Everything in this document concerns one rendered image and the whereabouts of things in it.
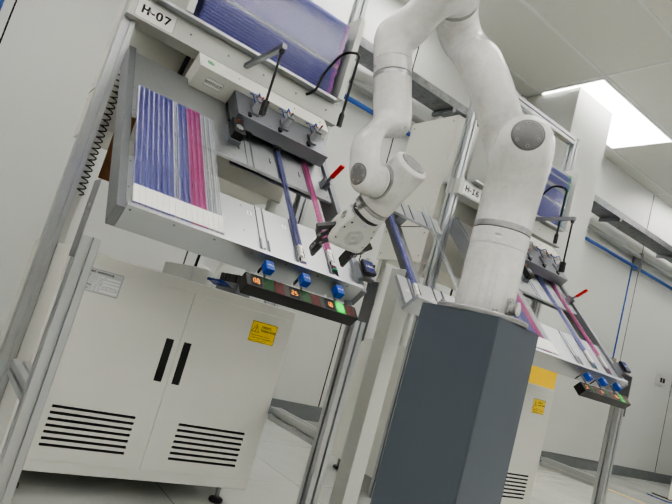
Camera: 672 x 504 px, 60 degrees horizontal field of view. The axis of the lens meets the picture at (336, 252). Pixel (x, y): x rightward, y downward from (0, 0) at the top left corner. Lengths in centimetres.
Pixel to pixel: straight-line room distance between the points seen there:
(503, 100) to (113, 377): 119
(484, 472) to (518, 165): 60
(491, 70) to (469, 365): 64
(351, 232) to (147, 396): 75
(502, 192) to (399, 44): 42
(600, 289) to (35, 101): 517
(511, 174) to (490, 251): 16
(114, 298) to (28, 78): 188
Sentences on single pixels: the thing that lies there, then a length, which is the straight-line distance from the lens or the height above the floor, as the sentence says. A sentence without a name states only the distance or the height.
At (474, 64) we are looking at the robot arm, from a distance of 137.
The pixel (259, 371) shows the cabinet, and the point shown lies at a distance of 182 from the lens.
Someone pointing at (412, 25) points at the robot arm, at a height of 130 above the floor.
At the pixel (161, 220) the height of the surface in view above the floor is 72.
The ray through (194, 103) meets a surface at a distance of 182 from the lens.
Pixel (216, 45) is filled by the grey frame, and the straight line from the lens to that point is 197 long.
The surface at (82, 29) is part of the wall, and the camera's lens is 343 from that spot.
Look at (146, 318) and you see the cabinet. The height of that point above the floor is 49.
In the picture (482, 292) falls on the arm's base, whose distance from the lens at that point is 119.
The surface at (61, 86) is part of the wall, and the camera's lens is 334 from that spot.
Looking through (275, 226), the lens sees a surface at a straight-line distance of 156.
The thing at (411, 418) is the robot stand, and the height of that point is 47.
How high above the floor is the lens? 58
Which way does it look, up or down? 8 degrees up
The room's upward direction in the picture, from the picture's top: 16 degrees clockwise
